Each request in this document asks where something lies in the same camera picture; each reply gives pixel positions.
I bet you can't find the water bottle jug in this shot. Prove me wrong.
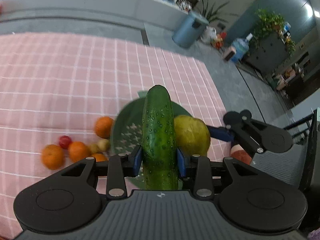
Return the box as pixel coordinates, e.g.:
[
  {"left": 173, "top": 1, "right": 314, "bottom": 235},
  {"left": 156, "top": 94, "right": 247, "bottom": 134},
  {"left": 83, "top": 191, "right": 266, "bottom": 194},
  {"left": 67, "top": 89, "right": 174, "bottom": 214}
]
[{"left": 231, "top": 33, "right": 253, "bottom": 63}]

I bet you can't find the orange front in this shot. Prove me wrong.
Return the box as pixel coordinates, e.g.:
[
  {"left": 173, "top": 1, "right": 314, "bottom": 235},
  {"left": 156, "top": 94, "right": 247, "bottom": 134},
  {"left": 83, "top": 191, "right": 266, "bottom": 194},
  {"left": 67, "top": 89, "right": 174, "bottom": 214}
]
[{"left": 91, "top": 153, "right": 108, "bottom": 162}]

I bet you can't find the orange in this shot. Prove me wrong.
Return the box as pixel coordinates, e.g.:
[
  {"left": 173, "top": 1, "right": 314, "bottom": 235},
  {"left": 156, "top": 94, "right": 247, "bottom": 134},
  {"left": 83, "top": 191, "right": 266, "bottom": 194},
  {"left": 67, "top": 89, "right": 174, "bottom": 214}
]
[
  {"left": 68, "top": 141, "right": 91, "bottom": 163},
  {"left": 91, "top": 153, "right": 108, "bottom": 162},
  {"left": 41, "top": 144, "right": 65, "bottom": 170},
  {"left": 94, "top": 116, "right": 114, "bottom": 139}
]

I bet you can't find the blue-grey trash bin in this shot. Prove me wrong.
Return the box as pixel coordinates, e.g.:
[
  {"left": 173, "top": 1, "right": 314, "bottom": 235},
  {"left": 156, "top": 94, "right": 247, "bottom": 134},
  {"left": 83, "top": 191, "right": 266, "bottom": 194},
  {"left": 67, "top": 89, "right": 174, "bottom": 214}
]
[{"left": 172, "top": 11, "right": 209, "bottom": 48}]

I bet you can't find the red cherry tomato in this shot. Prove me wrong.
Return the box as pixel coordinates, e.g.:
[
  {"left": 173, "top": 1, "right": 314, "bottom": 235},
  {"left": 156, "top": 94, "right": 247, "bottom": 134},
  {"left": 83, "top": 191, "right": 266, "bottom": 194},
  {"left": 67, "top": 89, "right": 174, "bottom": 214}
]
[{"left": 59, "top": 135, "right": 72, "bottom": 150}]

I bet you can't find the yellow-green mango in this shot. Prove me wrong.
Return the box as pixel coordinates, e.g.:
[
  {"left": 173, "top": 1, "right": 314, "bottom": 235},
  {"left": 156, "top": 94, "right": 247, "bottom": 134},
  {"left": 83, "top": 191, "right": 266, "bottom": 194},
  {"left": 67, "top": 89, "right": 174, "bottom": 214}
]
[{"left": 174, "top": 115, "right": 210, "bottom": 157}]

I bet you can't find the potted green plant right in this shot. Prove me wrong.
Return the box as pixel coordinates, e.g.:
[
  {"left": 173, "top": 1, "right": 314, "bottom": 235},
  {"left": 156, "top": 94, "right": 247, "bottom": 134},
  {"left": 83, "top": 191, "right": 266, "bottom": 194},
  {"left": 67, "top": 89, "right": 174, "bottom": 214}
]
[{"left": 201, "top": 0, "right": 229, "bottom": 23}]

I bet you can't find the pink checkered tablecloth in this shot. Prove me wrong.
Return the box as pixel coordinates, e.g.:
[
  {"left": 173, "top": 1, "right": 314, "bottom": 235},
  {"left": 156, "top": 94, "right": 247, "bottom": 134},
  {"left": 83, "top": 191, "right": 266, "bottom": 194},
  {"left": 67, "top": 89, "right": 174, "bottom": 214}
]
[{"left": 1, "top": 33, "right": 226, "bottom": 239}]

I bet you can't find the red apple behind bowl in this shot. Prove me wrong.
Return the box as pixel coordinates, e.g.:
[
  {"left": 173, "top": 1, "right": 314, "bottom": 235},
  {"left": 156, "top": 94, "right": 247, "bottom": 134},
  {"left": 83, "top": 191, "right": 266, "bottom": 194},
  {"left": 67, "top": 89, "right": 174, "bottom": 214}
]
[{"left": 230, "top": 150, "right": 252, "bottom": 165}]

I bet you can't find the marble tv console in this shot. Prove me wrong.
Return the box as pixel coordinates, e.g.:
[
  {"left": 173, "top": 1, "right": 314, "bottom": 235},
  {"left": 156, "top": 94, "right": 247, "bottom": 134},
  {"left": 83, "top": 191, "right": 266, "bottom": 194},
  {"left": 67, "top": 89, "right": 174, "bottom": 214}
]
[{"left": 1, "top": 0, "right": 188, "bottom": 30}]

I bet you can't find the green colander bowl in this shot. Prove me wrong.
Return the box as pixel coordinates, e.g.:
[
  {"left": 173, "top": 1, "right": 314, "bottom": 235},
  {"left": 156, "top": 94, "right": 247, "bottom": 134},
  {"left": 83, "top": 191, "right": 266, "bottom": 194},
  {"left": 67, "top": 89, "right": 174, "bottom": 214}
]
[{"left": 111, "top": 96, "right": 191, "bottom": 189}]

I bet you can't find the brown longan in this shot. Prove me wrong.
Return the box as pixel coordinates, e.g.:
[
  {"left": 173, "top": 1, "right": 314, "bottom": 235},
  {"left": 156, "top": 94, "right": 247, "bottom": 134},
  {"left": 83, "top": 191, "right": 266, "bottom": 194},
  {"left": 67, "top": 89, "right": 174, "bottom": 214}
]
[
  {"left": 88, "top": 143, "right": 100, "bottom": 154},
  {"left": 97, "top": 139, "right": 110, "bottom": 152}
]

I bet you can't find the dark cabinet with plants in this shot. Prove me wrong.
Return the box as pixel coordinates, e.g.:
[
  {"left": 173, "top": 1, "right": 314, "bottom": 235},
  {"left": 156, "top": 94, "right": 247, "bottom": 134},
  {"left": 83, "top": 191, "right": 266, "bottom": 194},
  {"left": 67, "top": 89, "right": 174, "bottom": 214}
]
[{"left": 245, "top": 9, "right": 296, "bottom": 76}]

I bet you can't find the green cucumber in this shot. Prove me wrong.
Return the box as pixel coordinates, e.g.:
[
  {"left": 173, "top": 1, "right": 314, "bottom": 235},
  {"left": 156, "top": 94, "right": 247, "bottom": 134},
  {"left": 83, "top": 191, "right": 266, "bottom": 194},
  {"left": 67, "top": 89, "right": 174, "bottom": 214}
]
[{"left": 142, "top": 85, "right": 178, "bottom": 191}]

